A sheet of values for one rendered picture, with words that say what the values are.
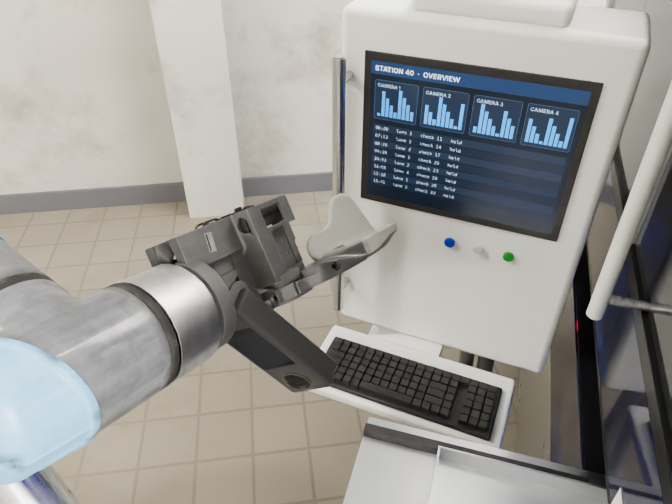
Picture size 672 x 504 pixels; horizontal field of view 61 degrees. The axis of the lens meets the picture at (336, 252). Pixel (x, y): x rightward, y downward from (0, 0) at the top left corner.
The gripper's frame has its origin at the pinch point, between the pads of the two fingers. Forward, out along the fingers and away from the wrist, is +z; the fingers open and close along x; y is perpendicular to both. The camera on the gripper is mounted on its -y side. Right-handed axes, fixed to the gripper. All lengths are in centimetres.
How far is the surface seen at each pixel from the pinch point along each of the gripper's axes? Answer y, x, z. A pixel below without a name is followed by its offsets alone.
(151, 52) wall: 99, 176, 169
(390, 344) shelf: -35, 41, 65
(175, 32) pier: 96, 148, 160
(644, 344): -32, -17, 39
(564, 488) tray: -57, 3, 41
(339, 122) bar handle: 16, 21, 47
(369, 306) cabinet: -25, 43, 66
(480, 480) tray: -52, 15, 36
